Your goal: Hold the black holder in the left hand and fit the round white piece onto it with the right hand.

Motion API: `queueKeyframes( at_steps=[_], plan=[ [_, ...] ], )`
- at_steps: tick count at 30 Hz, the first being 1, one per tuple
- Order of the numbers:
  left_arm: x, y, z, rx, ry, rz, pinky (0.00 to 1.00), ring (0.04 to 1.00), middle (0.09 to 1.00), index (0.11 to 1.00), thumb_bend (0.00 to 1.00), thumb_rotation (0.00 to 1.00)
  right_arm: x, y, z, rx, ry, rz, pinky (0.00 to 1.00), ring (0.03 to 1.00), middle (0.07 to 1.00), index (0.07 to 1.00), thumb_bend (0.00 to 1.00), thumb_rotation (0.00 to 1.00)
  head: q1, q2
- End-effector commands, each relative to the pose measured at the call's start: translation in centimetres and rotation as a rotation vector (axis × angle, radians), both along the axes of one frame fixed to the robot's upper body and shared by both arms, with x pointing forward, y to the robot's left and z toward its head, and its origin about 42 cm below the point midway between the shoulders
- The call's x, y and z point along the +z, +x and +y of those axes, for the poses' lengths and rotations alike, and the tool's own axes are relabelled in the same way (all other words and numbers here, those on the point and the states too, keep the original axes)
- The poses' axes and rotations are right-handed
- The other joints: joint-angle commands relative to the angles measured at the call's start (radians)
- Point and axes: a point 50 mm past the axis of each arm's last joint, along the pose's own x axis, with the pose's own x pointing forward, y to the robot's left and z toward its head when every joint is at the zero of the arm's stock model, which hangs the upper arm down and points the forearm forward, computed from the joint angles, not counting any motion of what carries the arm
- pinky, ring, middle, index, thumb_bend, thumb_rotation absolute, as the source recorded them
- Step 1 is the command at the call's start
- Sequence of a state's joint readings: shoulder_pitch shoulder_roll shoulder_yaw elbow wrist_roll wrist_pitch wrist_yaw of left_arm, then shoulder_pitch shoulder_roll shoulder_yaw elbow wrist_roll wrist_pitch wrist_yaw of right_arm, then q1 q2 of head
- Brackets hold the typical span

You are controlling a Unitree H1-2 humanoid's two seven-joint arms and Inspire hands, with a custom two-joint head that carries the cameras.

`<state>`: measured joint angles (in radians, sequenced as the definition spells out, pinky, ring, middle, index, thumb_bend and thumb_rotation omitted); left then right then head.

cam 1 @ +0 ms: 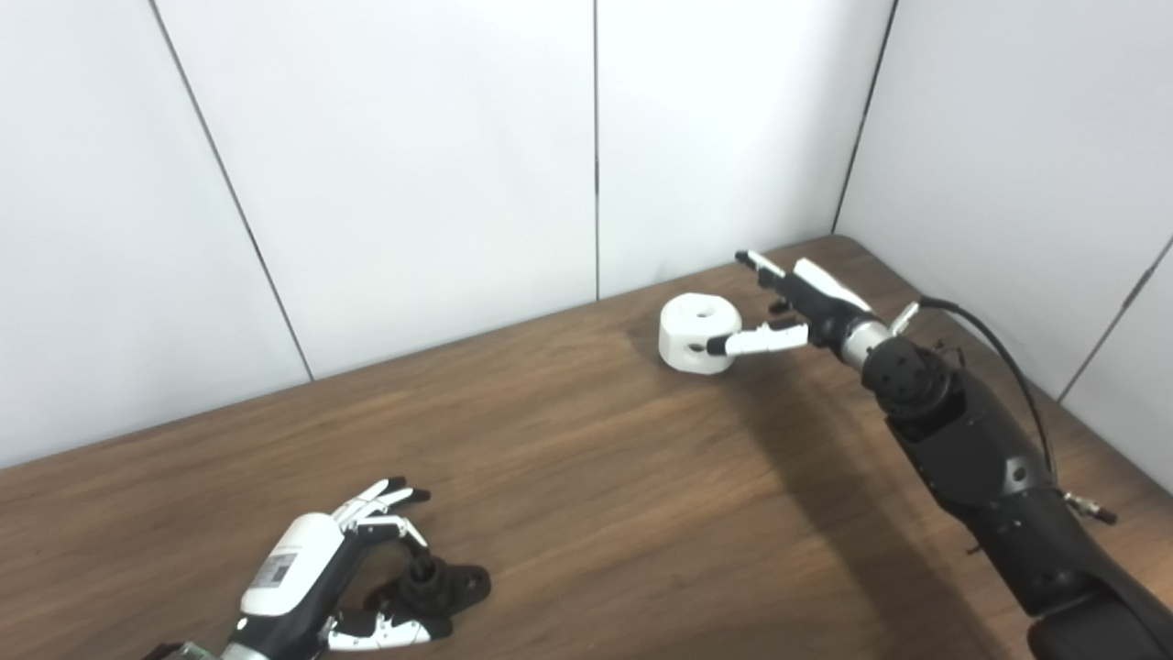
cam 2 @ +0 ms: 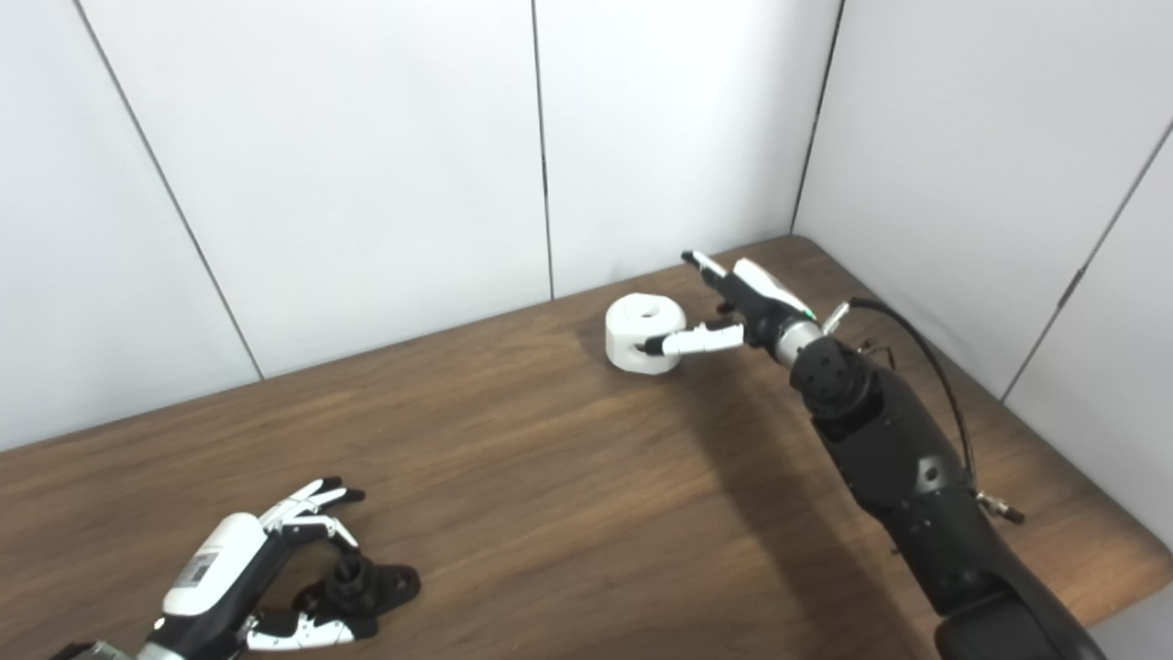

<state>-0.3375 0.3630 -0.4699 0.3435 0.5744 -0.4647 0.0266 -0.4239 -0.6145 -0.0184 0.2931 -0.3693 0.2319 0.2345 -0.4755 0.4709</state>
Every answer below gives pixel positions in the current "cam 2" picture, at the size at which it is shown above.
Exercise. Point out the black flanged holder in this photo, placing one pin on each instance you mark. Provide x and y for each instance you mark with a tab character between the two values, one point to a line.
376	582

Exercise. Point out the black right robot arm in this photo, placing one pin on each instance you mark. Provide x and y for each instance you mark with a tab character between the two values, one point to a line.
907	477

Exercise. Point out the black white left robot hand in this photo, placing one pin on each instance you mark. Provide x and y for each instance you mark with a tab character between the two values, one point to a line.
215	568

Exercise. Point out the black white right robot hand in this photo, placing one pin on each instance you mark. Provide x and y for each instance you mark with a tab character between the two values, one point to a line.
765	307

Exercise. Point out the round white plastic piece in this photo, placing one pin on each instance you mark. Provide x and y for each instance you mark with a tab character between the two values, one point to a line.
632	325

